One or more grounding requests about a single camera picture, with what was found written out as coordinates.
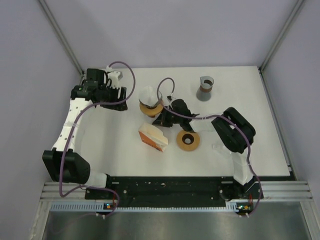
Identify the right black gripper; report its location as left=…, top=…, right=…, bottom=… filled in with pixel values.
left=153, top=106, right=183, bottom=128

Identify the orange coffee filter pack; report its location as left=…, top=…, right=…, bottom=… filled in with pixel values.
left=138, top=122, right=169, bottom=152

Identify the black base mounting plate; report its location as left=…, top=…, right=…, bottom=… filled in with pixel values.
left=85, top=176, right=264, bottom=208

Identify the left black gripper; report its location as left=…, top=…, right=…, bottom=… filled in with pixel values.
left=97, top=83, right=127, bottom=111

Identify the smoked glass dripper cone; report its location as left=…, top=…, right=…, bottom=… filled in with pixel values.
left=138, top=92, right=162, bottom=109

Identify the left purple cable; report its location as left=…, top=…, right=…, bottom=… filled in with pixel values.
left=58, top=60, right=137, bottom=218

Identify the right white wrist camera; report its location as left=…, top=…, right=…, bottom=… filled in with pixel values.
left=166, top=95, right=176, bottom=108

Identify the grey cable duct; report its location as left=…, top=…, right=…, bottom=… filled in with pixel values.
left=50, top=201, right=245, bottom=213

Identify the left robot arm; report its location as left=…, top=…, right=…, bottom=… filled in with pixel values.
left=42, top=67, right=128, bottom=199

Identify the wooden dripper ring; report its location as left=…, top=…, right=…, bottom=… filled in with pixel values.
left=139, top=99, right=163, bottom=119
left=176, top=129, right=201, bottom=152

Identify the purple cable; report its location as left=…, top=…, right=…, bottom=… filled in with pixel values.
left=156, top=77, right=262, bottom=218
left=58, top=60, right=137, bottom=218

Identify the clear glass dripper cone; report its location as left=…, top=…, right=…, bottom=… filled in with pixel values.
left=212, top=144, right=232, bottom=156

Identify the grey glass carafe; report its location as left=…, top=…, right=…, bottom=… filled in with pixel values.
left=196, top=76, right=215, bottom=102

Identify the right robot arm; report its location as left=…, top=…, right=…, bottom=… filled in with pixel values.
left=152, top=99, right=256, bottom=198

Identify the aluminium frame rail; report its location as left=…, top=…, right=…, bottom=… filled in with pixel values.
left=40, top=181, right=313, bottom=202

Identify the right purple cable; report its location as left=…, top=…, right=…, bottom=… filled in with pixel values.
left=156, top=77, right=262, bottom=218

